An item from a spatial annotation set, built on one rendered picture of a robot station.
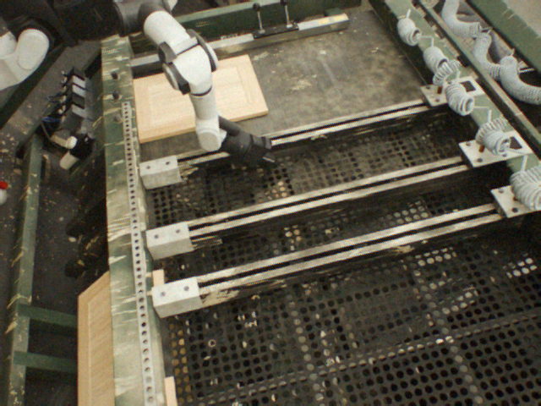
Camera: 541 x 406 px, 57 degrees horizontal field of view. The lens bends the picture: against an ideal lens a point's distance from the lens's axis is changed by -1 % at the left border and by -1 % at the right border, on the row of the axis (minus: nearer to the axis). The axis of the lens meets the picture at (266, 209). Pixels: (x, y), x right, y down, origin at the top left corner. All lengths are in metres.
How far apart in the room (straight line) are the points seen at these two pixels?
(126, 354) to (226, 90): 1.10
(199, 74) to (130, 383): 0.80
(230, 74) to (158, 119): 0.36
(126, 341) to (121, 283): 0.18
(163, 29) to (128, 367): 0.87
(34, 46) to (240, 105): 0.73
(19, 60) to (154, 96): 0.52
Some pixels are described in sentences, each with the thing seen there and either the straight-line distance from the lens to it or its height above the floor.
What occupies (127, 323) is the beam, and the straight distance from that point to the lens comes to 1.42.
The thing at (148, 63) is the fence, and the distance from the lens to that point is 2.24.
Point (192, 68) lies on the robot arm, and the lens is 1.34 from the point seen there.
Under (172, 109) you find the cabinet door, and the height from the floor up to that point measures 1.00.
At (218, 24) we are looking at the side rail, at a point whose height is 1.21.
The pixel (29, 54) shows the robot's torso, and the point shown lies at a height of 0.91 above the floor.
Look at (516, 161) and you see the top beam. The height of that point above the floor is 1.84.
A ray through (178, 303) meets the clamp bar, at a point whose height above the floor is 0.97.
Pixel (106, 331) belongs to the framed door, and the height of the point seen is 0.43.
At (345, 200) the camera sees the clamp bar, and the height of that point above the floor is 1.40.
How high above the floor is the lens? 1.85
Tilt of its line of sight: 25 degrees down
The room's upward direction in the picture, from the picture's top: 52 degrees clockwise
